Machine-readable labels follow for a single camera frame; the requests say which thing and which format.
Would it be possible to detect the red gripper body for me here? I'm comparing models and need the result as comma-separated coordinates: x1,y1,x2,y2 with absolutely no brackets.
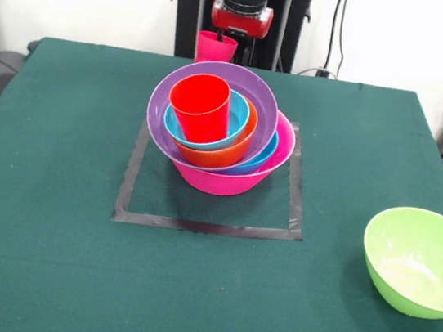
208,0,276,42

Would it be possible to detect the pink cup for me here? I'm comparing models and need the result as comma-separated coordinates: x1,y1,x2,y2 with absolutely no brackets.
194,29,240,68

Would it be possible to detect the small cyan bowl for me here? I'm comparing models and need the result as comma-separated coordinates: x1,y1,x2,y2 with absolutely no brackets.
159,80,254,157

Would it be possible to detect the red cup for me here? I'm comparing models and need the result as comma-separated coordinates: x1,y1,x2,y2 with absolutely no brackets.
163,69,236,148

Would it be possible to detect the purple bowl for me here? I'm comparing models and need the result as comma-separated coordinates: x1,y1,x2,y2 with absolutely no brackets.
140,52,284,180

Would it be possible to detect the large blue bowl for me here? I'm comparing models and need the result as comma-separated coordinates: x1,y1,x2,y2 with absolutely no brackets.
220,121,281,182

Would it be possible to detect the orange ribbed bowl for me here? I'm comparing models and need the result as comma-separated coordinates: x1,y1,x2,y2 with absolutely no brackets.
170,88,262,175

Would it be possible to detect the large pink bowl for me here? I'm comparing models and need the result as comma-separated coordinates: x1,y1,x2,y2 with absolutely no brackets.
166,96,301,207

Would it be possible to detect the large green bowl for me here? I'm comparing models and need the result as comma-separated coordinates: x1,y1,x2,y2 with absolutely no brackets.
353,201,443,323

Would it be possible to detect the dark green table cloth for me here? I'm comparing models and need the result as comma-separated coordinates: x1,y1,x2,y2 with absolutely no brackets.
0,30,443,332

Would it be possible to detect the black wall cable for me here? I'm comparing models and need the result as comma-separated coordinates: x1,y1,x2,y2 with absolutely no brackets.
295,0,353,83

